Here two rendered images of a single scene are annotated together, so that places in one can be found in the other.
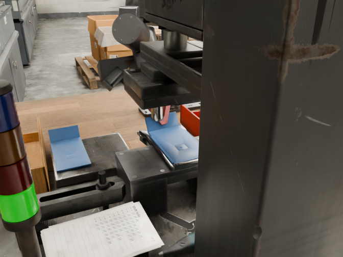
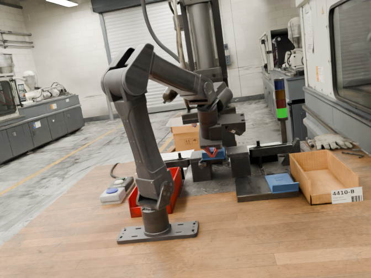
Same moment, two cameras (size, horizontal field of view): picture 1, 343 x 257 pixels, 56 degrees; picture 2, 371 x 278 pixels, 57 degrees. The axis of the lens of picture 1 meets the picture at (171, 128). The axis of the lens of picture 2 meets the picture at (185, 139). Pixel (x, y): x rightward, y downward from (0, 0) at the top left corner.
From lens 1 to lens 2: 1.65 m
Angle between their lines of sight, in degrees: 132
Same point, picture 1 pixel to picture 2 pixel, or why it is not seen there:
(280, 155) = not seen: hidden behind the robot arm
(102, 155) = (255, 181)
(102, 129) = (249, 213)
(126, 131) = (228, 209)
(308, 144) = not seen: hidden behind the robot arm
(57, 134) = (291, 186)
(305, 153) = not seen: hidden behind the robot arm
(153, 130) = (220, 156)
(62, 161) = (284, 176)
